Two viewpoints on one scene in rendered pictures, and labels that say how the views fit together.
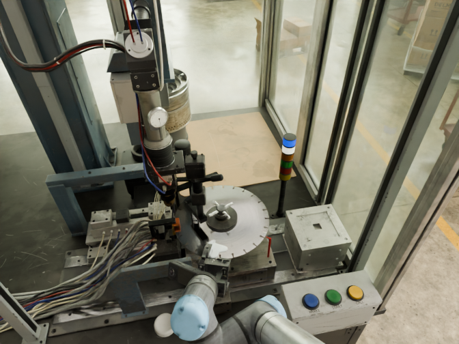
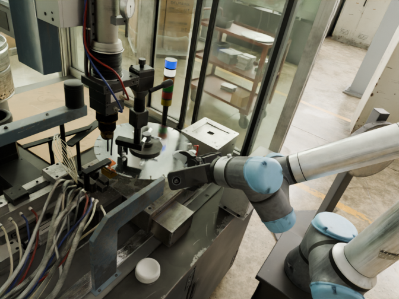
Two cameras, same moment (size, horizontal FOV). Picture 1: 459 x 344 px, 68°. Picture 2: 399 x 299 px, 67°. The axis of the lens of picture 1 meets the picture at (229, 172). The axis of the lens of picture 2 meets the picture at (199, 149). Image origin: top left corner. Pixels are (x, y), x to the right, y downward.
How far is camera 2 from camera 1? 0.66 m
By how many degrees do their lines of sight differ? 41
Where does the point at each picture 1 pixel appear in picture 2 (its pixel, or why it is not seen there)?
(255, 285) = (192, 199)
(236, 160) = (85, 120)
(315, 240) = (218, 140)
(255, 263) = not seen: hidden behind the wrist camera
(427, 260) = not seen: hidden behind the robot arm
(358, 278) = (262, 151)
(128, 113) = (69, 12)
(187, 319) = (272, 169)
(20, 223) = not seen: outside the picture
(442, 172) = (318, 34)
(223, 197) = (129, 132)
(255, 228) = (179, 143)
